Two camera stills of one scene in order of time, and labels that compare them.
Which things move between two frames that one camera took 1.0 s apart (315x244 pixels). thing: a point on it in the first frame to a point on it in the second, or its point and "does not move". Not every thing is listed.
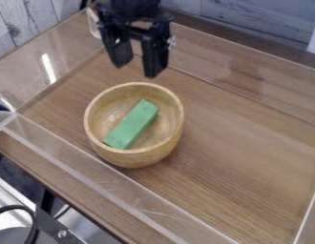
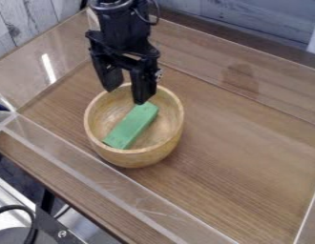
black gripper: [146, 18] to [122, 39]
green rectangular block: [131, 125] does not move
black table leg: [47, 201] does not move
